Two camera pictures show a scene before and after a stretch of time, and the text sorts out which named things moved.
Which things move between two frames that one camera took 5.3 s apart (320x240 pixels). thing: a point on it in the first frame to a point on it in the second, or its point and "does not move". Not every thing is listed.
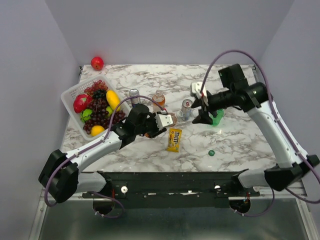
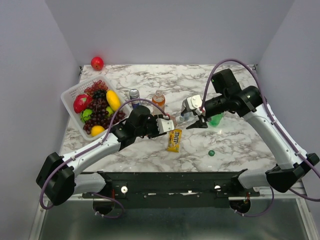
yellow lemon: (96, 130) does not move
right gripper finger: (204, 118) to (198, 124)
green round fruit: (85, 115) does not move
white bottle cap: (179, 114) to (179, 119)
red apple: (97, 63) does not move
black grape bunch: (100, 95) does not move
